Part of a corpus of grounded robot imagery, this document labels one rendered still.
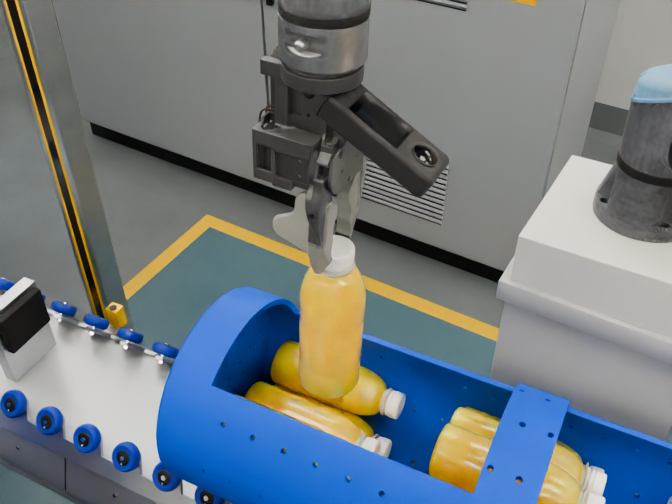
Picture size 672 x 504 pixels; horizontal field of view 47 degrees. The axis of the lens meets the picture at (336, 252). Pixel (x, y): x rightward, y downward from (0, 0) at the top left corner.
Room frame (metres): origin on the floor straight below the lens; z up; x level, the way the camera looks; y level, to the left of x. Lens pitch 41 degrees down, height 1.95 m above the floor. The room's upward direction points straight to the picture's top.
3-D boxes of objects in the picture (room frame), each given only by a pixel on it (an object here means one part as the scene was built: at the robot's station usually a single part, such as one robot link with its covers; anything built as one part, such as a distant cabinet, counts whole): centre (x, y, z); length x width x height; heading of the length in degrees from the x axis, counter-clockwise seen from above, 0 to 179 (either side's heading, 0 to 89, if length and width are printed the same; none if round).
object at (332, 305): (0.58, 0.00, 1.35); 0.07 x 0.07 x 0.19
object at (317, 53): (0.59, 0.01, 1.67); 0.08 x 0.08 x 0.05
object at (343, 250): (0.58, 0.00, 1.45); 0.04 x 0.04 x 0.02
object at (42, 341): (0.89, 0.53, 1.00); 0.10 x 0.04 x 0.15; 154
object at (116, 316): (0.98, 0.42, 0.92); 0.08 x 0.03 x 0.05; 154
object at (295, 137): (0.60, 0.02, 1.59); 0.09 x 0.08 x 0.12; 63
